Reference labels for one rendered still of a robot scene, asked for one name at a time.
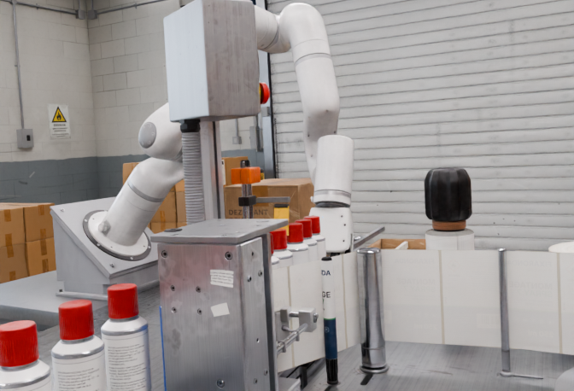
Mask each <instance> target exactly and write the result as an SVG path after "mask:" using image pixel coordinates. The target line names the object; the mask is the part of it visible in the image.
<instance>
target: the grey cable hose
mask: <svg viewBox="0 0 574 391"><path fill-rule="evenodd" d="M200 122H201V121H200V119H189V120H179V123H180V124H181V125H180V130H181V132H182V133H181V135H182V138H183V139H181V140H182V141H183V142H182V144H183V145H182V147H183V148H182V149H183V151H182V152H183V158H184V159H183V164H184V165H183V167H184V178H185V179H184V181H185V182H184V184H185V188H184V189H185V193H186V194H184V195H185V196H186V197H185V198H186V199H185V201H186V203H185V204H186V205H185V206H186V210H187V211H186V212H187V214H186V215H187V217H186V218H187V220H186V221H188V222H186V223H187V225H192V224H195V223H199V222H202V221H204V220H205V218H204V217H205V215H203V214H205V213H204V204H203V203H204V201H203V200H204V198H203V197H204V196H203V187H202V186H203V184H202V170H201V169H202V167H201V165H202V164H201V163H202V162H201V158H200V157H202V156H201V155H200V154H201V153H200V152H201V150H200V148H201V147H200V146H201V144H199V143H200V141H199V140H201V139H200V138H199V137H200V136H199V134H200V132H199V131H200V129H201V128H200V125H199V123H200Z"/></svg>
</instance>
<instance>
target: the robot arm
mask: <svg viewBox="0 0 574 391"><path fill-rule="evenodd" d="M255 22H256V37H257V49H258V50H261V51H264V52H268V53H274V54H280V53H285V52H287V51H289V50H290V49H291V51H292V55H293V61H294V65H295V70H296V77H297V82H298V86H299V91H300V95H301V99H302V107H303V139H304V148H305V153H306V158H307V166H308V170H309V174H310V178H311V180H312V183H313V186H314V196H312V197H311V202H313V203H314V204H316V206H315V207H312V208H311V210H310V214H309V216H319V220H320V234H321V235H322V236H324V237H325V251H326V254H329V255H330V257H333V256H338V255H341V254H347V253H351V252H352V251H353V243H354V234H353V220H352V213H351V210H350V209H349V207H351V193H352V178H353V164H354V141H353V140H352V139H351V138H349V137H345V136H339V135H337V126H338V119H339V114H340V99H339V94H338V89H337V81H336V76H335V72H334V67H333V63H332V59H331V51H330V46H329V42H328V37H327V33H326V29H325V23H324V20H323V18H322V16H321V14H320V12H319V11H318V10H317V9H316V8H315V7H313V6H311V5H309V4H305V3H292V4H289V5H287V6H286V7H285V8H284V9H283V10H282V12H281V15H275V14H273V13H271V12H268V11H266V10H264V9H262V8H260V7H257V6H255ZM180 125H181V124H180V123H172V122H170V117H169V103H167V104H165V105H164V106H162V107H161V108H159V109H158V110H156V111H155V112H154V113H153V114H152V115H151V116H150V117H149V118H148V119H147V120H146V121H145V122H144V123H143V125H142V127H141V129H140V132H139V134H138V141H139V145H140V147H141V149H142V151H143V152H144V153H145V154H147V155H148V156H150V157H151V158H149V159H147V160H144V161H142V162H140V163H139V164H137V165H136V167H135V168H134V169H133V171H132V173H131V174H130V176H129V178H128V179H127V180H126V182H125V184H124V186H123V187H122V189H121V191H120V193H119V194H118V195H117V197H116V199H115V200H114V203H113V204H112V206H111V208H110V209H109V210H108V212H99V213H94V214H93V215H92V216H91V217H90V219H89V221H88V228H89V231H90V233H91V235H92V236H93V237H94V239H95V240H96V241H97V242H98V243H100V244H101V245H102V246H103V247H105V248H106V249H108V250H110V251H111V252H114V253H116V254H120V255H124V256H131V257H133V256H139V255H141V254H143V253H144V252H145V250H146V249H147V247H148V240H147V238H146V235H145V234H144V230H145V229H146V227H147V226H148V224H149V222H150V221H151V220H152V218H153V217H154V215H155V213H156V211H157V210H158V208H159V207H160V205H161V204H162V202H163V201H164V199H165V198H166V196H167V194H168V192H169V191H170V189H171V188H172V187H173V186H174V185H175V184H177V183H178V182H180V181H181V180H183V179H184V167H183V165H184V164H183V159H184V158H183V152H182V151H183V149H182V148H183V147H182V145H183V144H182V142H183V141H182V140H181V139H183V138H182V135H181V133H182V132H181V130H180Z"/></svg>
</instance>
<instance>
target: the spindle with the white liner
mask: <svg viewBox="0 0 574 391"><path fill-rule="evenodd" d="M425 215H426V217H427V218H428V219H432V228H433V229H430V230H427V231H426V233H425V241H426V250H475V249H474V232H473V230H471V229H468V228H466V219H469V218H470V217H471V215H472V185H471V179H470V177H469V175H468V173H467V171H466V169H464V168H461V167H438V168H434V169H430V170H429V171H428V172H427V174H426V176H425Z"/></svg>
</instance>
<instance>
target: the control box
mask: <svg viewBox="0 0 574 391"><path fill-rule="evenodd" d="M163 21H164V35H165V49H166V63H167V89H168V103H169V117H170V122H172V123H179V120H189V119H200V121H221V120H232V119H239V118H245V117H251V116H256V115H258V114H259V112H260V111H261V88H260V84H259V69H258V53H257V37H256V22H255V6H254V5H253V3H252V1H250V0H194V1H193V2H191V3H188V4H187V5H185V6H184V7H182V8H181V9H178V10H176V11H175V12H173V13H171V14H170V15H168V16H166V17H164V19H163Z"/></svg>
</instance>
